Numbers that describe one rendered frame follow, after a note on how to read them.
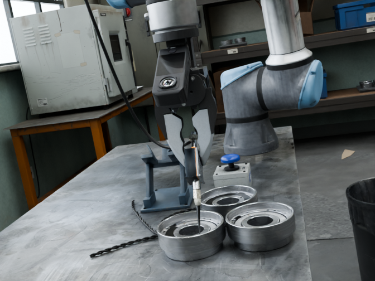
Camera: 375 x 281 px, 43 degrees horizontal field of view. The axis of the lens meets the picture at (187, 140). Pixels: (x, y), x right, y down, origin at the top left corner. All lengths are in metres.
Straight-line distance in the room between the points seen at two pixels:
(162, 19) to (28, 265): 0.45
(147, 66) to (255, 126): 3.47
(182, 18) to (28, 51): 2.51
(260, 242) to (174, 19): 0.35
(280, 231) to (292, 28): 0.60
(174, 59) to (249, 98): 0.55
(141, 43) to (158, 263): 4.02
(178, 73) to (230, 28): 4.09
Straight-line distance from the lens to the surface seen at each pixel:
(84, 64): 3.02
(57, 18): 3.07
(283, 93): 1.19
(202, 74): 0.72
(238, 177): 0.95
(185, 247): 0.70
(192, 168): 0.72
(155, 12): 0.72
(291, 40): 1.17
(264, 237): 0.70
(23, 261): 0.86
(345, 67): 4.77
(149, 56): 4.65
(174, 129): 0.73
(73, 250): 0.85
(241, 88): 1.23
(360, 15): 4.28
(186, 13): 0.71
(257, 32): 4.72
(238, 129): 1.25
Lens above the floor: 1.11
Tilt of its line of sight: 12 degrees down
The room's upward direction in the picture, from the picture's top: 9 degrees counter-clockwise
